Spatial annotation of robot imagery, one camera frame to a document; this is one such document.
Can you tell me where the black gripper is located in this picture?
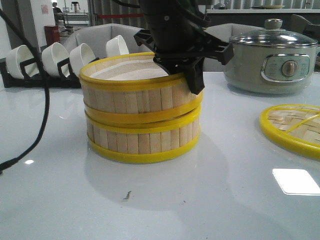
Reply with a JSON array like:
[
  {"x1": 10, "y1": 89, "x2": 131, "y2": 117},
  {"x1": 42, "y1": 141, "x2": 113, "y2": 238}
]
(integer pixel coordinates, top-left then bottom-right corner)
[{"x1": 134, "y1": 29, "x2": 234, "y2": 95}]

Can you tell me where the bamboo steamer tray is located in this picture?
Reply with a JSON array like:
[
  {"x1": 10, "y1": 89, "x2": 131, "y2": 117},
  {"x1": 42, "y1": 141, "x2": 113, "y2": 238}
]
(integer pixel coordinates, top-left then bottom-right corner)
[
  {"x1": 79, "y1": 52, "x2": 203, "y2": 124},
  {"x1": 86, "y1": 106, "x2": 201, "y2": 164}
]

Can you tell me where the bamboo steamer lid yellow rim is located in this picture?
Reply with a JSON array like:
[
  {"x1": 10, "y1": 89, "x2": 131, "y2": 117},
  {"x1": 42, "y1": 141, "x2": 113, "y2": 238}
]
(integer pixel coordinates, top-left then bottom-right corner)
[{"x1": 259, "y1": 104, "x2": 320, "y2": 160}]

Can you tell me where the robot arm dark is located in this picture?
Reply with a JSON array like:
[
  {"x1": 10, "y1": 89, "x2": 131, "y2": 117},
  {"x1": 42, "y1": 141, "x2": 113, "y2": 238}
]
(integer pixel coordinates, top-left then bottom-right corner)
[{"x1": 134, "y1": 0, "x2": 234, "y2": 95}]

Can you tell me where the grey chair right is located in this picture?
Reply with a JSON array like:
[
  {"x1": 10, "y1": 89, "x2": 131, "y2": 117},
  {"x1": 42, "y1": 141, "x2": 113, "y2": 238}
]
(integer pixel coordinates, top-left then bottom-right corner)
[{"x1": 203, "y1": 23, "x2": 262, "y2": 72}]

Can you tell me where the grey chair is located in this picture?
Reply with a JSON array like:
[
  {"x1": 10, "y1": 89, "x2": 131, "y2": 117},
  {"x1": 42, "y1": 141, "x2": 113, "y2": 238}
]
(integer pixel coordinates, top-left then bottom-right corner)
[
  {"x1": 62, "y1": 23, "x2": 149, "y2": 58},
  {"x1": 203, "y1": 23, "x2": 262, "y2": 72}
]

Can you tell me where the green electric cooking pot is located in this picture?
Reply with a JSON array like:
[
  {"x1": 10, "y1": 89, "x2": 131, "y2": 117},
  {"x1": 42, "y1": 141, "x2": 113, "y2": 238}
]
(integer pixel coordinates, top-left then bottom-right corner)
[{"x1": 224, "y1": 43, "x2": 320, "y2": 95}]

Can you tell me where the white bowl right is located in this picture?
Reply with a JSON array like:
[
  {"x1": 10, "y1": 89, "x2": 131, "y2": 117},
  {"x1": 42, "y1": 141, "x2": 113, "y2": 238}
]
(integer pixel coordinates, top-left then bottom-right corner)
[{"x1": 105, "y1": 35, "x2": 129, "y2": 57}]

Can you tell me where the white bowl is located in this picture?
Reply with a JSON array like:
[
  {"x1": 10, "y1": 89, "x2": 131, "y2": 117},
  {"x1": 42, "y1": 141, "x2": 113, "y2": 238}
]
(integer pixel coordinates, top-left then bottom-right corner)
[
  {"x1": 5, "y1": 45, "x2": 40, "y2": 80},
  {"x1": 41, "y1": 42, "x2": 70, "y2": 77},
  {"x1": 105, "y1": 35, "x2": 129, "y2": 57},
  {"x1": 69, "y1": 43, "x2": 100, "y2": 78}
]

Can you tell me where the glass pot lid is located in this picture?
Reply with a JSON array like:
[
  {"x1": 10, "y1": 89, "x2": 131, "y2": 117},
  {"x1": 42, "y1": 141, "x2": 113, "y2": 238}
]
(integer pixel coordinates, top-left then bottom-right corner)
[{"x1": 229, "y1": 18, "x2": 318, "y2": 48}]

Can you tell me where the grey chair left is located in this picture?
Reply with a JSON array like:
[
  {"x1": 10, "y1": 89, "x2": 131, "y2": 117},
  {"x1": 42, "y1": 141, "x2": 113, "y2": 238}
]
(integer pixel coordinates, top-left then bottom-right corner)
[{"x1": 62, "y1": 23, "x2": 149, "y2": 58}]

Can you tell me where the black bowl rack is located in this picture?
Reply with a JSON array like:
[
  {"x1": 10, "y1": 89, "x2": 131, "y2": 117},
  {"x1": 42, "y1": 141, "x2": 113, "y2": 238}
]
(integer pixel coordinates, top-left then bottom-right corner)
[{"x1": 0, "y1": 57, "x2": 81, "y2": 89}]

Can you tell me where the red bin background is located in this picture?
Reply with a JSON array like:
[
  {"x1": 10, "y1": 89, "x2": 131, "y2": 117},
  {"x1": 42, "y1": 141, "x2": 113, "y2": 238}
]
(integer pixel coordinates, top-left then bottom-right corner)
[{"x1": 44, "y1": 25, "x2": 60, "y2": 46}]

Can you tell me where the white bowl far left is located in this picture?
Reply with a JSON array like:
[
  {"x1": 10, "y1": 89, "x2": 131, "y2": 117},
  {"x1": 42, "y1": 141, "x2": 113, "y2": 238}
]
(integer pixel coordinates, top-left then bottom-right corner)
[{"x1": 5, "y1": 45, "x2": 40, "y2": 80}]

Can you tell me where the black cable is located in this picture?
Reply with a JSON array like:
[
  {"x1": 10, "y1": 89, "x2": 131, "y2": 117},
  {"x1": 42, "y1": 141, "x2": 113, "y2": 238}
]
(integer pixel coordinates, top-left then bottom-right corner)
[{"x1": 0, "y1": 8, "x2": 51, "y2": 173}]

